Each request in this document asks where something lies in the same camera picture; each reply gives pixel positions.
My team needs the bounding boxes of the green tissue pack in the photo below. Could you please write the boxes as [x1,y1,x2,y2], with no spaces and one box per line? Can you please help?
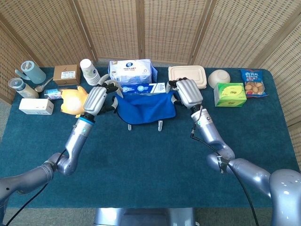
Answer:
[213,82,247,108]

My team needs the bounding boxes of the stack of printed paper cups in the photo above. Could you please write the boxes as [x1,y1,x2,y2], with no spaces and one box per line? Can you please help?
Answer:
[79,58,102,86]

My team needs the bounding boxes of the white bowl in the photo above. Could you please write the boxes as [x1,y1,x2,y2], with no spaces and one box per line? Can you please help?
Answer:
[207,69,231,89]

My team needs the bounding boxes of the metal spoon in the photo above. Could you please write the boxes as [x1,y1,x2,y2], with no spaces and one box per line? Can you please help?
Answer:
[34,76,54,92]

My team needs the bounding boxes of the beige bottle with clear cap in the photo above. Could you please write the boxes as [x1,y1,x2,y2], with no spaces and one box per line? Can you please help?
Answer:
[8,77,40,99]

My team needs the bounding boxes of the grey robot torso base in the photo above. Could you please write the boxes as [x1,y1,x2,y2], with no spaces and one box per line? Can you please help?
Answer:
[94,207,196,226]

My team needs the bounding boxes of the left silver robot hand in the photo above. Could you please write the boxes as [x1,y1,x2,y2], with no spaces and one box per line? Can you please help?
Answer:
[82,73,124,116]

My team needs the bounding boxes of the yellow plush duck toy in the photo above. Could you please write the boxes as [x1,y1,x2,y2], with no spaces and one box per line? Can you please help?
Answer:
[60,85,89,119]

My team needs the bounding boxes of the black cable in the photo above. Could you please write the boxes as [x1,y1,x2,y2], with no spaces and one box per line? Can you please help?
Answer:
[190,107,261,226]
[4,149,68,226]

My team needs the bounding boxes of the white blue wet wipes pack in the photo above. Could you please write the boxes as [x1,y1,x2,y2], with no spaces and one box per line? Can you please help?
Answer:
[108,58,158,87]

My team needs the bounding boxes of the blue cookie snack bag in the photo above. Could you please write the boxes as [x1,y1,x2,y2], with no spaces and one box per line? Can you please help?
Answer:
[239,68,269,98]

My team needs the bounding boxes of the blue microfiber towel black trim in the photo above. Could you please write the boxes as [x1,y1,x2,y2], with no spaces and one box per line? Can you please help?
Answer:
[114,90,177,125]

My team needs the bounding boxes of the blue white toothpaste box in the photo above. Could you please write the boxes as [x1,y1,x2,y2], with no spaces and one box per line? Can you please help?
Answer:
[119,82,166,95]

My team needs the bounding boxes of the grey-blue lidded mug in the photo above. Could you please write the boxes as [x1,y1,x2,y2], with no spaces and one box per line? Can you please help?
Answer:
[15,60,47,84]

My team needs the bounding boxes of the teal carpet table cover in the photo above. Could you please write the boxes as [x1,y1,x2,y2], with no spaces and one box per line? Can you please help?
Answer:
[0,67,294,209]

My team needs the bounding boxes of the beige lidded food container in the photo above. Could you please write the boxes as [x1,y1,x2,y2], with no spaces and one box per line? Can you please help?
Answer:
[167,65,208,90]

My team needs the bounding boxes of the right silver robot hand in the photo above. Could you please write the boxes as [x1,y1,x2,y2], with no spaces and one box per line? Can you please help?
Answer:
[166,77,204,110]

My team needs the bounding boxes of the small patterned tissue packet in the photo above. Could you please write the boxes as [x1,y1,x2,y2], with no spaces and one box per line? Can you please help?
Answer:
[44,88,63,101]

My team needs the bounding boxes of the metal wire drying rack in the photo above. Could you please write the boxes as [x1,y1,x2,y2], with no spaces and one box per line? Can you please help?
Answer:
[127,119,164,131]

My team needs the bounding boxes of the white rectangular box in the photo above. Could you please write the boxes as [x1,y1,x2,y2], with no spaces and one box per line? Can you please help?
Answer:
[18,98,55,115]

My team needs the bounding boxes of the brown cardboard box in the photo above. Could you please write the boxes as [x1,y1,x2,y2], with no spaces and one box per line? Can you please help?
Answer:
[53,64,81,86]

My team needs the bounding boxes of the woven wooden folding screen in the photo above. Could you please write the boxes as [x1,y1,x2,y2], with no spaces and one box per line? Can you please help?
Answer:
[0,0,301,165]

